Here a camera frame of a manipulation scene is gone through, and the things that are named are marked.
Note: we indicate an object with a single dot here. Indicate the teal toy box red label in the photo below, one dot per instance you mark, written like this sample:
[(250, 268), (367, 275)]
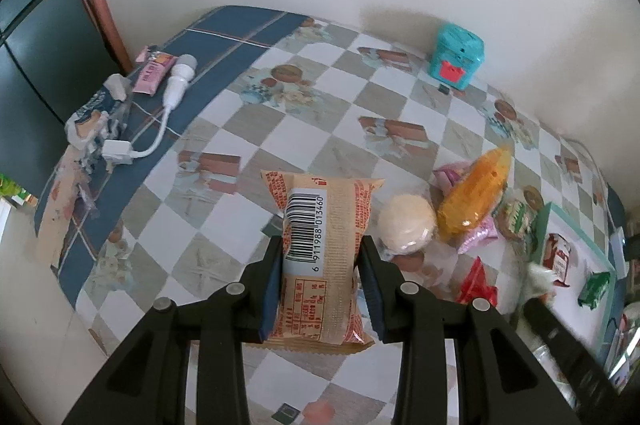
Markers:
[(457, 55)]

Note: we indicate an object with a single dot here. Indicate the green white cake packet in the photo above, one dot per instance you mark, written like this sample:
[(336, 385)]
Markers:
[(517, 217)]

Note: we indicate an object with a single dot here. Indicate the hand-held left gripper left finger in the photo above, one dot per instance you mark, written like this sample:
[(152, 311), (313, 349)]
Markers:
[(272, 295)]

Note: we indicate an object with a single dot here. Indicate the small pink packet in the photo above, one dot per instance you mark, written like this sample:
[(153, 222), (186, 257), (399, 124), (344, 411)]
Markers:
[(150, 77)]

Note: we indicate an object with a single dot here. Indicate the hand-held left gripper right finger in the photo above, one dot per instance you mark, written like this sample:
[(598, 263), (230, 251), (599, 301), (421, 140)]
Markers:
[(370, 295)]

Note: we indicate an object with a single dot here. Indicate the round cream bun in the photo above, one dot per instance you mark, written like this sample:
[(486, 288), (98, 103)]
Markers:
[(407, 225)]

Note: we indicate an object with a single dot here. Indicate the red white milk snack packet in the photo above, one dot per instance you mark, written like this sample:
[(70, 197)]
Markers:
[(559, 257)]

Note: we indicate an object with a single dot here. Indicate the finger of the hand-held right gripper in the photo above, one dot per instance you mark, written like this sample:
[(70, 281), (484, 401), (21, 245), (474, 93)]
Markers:
[(547, 322)]

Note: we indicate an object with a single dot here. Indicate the pink cake roll packet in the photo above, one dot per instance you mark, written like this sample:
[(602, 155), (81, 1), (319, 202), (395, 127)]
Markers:
[(477, 237)]

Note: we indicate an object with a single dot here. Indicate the red-brown wooden frame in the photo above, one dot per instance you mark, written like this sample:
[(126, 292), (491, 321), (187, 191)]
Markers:
[(102, 15)]

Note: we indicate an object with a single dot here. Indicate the yellow snack bag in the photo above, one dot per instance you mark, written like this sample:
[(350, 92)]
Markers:
[(475, 200)]

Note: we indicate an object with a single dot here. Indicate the green snack packet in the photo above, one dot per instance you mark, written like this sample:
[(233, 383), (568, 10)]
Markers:
[(595, 290)]

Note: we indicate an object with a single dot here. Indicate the dark glass door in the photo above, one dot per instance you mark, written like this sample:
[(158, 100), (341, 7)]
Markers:
[(35, 55)]

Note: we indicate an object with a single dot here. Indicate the orange bread packet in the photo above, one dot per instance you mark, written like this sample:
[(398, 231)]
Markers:
[(320, 265)]

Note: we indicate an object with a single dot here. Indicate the teal shallow cardboard tray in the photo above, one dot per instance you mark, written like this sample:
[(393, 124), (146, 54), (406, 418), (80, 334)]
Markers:
[(575, 285)]

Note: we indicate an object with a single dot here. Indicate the large red snack packet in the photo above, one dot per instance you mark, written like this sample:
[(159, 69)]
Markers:
[(477, 287)]

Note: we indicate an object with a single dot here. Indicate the crumpled blue white packet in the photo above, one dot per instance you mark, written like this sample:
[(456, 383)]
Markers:
[(95, 105)]

